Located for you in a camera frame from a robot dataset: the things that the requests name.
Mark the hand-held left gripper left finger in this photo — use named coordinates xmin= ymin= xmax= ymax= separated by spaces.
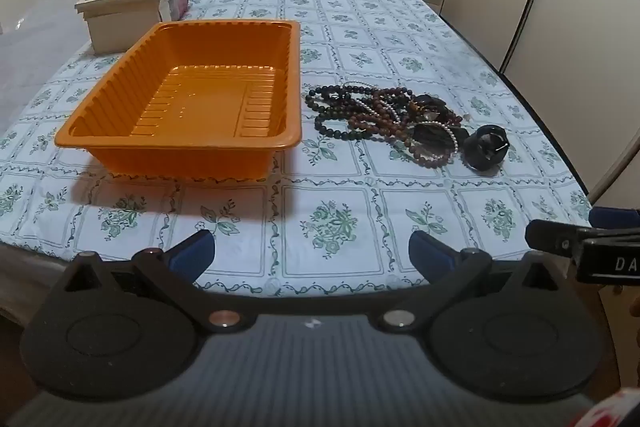
xmin=47 ymin=229 xmax=257 ymax=334

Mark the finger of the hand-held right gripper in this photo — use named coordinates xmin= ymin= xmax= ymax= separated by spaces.
xmin=589 ymin=206 xmax=640 ymax=229
xmin=525 ymin=219 xmax=582 ymax=256

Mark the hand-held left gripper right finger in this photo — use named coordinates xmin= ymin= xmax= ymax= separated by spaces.
xmin=369 ymin=229 xmax=577 ymax=334

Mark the red bead bracelet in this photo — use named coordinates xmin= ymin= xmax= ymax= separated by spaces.
xmin=406 ymin=139 xmax=460 ymax=168

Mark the black wristwatch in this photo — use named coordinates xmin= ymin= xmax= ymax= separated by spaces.
xmin=461 ymin=125 xmax=510 ymax=172

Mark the pearl necklace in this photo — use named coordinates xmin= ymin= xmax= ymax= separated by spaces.
xmin=344 ymin=81 xmax=460 ymax=154

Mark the brown strap wristwatch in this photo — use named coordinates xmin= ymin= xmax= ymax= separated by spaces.
xmin=409 ymin=94 xmax=463 ymax=125

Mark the wooden bead bracelets pile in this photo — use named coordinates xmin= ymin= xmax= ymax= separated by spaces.
xmin=305 ymin=83 xmax=416 ymax=144

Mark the orange plastic tray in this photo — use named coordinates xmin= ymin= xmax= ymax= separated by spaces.
xmin=54 ymin=20 xmax=303 ymax=182

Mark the red white patterned cloth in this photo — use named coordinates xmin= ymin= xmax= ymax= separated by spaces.
xmin=574 ymin=387 xmax=640 ymax=427

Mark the white sliding wardrobe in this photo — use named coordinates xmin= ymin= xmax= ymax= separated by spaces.
xmin=439 ymin=0 xmax=640 ymax=204

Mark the green floral tablecloth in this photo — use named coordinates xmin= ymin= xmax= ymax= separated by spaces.
xmin=0 ymin=0 xmax=593 ymax=298

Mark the beige cardboard box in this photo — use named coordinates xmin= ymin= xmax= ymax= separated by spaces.
xmin=87 ymin=0 xmax=167 ymax=56

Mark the plastic covered mattress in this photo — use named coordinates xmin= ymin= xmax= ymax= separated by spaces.
xmin=0 ymin=0 xmax=166 ymax=138

